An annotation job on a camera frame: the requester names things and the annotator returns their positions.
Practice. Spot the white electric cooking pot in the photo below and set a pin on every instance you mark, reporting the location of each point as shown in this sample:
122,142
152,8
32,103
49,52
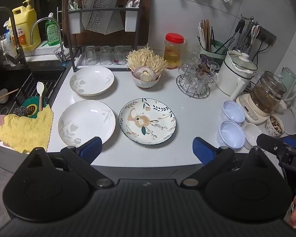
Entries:
230,79

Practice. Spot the green chopstick holder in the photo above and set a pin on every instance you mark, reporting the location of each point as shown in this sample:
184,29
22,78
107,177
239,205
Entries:
217,54

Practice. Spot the small white bowl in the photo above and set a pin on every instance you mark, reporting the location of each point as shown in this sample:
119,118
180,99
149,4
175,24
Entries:
252,133

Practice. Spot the white ceramic spoon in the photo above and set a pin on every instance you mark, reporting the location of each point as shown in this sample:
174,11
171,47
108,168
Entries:
136,3
129,3

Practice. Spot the red-lidded plastic jar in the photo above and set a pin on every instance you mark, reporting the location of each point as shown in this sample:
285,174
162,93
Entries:
174,51

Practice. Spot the floral ceramic plate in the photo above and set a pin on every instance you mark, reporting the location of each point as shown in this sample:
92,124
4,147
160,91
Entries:
148,121

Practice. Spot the black metal knife rack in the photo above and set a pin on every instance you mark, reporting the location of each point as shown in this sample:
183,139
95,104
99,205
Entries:
72,54

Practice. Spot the glass pot lid white knob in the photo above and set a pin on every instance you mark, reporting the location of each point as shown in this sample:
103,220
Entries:
243,60

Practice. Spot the glass tea kettle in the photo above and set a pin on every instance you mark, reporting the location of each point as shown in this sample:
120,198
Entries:
267,91

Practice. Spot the dark wall power outlet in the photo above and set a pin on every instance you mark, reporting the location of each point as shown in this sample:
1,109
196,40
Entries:
267,35

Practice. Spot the black roll-up drying rack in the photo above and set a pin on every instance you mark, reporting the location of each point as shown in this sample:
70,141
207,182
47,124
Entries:
39,79

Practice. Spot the pale green electric kettle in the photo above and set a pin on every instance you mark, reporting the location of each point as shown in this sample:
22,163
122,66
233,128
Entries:
289,79

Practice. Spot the yellow detergent pump bottle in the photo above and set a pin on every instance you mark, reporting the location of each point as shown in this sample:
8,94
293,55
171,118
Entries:
24,24

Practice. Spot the leaf-patterned bowl of spices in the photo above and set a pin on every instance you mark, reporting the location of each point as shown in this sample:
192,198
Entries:
273,126

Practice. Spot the green dish soap bottle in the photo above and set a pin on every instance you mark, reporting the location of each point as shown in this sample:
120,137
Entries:
52,33

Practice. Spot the purple bristle brush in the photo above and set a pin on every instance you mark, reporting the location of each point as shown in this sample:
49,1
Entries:
58,53

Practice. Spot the enoki mushroom bunch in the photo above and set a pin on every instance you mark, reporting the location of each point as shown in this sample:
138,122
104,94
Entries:
145,59

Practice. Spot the yellow dish cloth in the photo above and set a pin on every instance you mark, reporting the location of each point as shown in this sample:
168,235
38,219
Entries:
27,130

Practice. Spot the purple onion half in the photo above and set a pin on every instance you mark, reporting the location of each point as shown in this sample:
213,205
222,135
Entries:
138,72

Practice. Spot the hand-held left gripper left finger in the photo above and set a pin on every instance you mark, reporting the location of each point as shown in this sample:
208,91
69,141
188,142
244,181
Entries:
91,150

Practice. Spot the wooden chopsticks pair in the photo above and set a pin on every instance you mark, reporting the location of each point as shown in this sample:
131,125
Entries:
7,95

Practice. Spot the printed blade kitchen knife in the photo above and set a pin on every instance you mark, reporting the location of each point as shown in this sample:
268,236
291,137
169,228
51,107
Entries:
86,2

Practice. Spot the tall cut crystal glass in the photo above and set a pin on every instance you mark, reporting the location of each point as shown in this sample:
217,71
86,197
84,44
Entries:
192,50

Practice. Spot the cream kettle heating base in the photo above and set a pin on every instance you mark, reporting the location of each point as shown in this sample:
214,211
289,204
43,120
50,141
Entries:
246,108

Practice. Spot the white drip tray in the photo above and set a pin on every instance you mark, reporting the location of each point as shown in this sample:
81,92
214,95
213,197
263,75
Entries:
98,65

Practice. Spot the plain steel cleaver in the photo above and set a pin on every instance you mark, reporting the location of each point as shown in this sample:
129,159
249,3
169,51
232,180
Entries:
116,26

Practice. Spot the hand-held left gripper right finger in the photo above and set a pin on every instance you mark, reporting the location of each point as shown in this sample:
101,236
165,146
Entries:
202,150

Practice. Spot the green sunflower mat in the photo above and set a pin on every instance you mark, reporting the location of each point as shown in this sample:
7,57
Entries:
32,108

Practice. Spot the small ceramic bowl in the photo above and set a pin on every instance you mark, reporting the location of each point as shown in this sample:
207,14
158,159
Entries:
144,84

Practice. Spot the dark wooden cutting board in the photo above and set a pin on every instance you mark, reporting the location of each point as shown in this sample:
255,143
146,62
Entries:
144,17

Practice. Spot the bundle of chopsticks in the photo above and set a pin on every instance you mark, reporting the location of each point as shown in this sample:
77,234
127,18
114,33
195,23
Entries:
206,33

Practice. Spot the clear drinking glass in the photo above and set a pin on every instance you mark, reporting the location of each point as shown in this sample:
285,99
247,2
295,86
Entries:
105,54
90,54
119,54

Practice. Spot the dark bronze faucet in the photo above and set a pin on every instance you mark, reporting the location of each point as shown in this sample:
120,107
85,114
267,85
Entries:
14,44

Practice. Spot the black kitchen sink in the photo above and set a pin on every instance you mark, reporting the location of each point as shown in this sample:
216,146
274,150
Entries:
5,79

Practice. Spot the pale blue plastic bowl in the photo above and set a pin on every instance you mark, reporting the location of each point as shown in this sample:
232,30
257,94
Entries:
231,134
233,111

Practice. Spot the hammered pattern cleaver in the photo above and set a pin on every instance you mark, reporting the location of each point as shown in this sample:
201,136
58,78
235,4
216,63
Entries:
100,17

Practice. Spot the white rack caddy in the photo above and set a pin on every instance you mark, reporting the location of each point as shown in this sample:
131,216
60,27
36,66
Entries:
74,23
130,19

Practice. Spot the steel wool scrubber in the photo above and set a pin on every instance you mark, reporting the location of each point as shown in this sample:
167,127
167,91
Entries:
21,111

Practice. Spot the white leaf-print plate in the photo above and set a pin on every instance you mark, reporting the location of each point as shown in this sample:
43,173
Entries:
91,79
86,121

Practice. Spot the row of hanging kitchen utensils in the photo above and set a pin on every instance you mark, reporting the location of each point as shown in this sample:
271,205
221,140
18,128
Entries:
246,32

